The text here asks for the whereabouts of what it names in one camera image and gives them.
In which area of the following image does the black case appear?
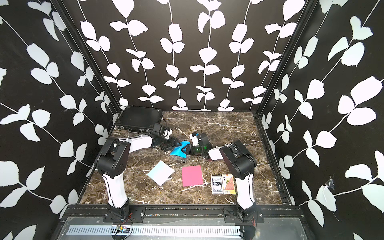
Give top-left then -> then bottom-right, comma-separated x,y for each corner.
115,106 -> 163,132

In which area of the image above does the white slotted cable duct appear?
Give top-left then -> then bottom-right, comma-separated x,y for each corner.
65,225 -> 242,238

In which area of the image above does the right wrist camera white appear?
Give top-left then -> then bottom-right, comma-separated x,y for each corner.
190,132 -> 199,146

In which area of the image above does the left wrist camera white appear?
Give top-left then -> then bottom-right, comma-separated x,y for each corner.
163,127 -> 173,139

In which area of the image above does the playing card deck box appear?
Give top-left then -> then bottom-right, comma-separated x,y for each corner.
211,175 -> 224,194

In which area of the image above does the small circuit board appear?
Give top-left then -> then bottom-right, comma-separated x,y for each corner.
111,225 -> 132,236

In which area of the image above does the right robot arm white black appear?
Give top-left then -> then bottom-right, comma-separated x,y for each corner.
180,133 -> 257,221

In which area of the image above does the white square paper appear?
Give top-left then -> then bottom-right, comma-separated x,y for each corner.
147,161 -> 175,186

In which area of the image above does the black front rail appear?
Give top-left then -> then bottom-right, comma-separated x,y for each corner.
61,204 -> 305,224

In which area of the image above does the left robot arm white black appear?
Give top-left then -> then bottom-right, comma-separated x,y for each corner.
95,123 -> 181,222

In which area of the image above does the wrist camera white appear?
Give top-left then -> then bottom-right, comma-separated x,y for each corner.
190,132 -> 199,146
163,127 -> 173,139

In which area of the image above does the blue square paper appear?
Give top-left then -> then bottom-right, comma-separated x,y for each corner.
170,141 -> 191,158

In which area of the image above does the red playing card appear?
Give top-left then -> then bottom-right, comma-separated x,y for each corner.
222,175 -> 236,195

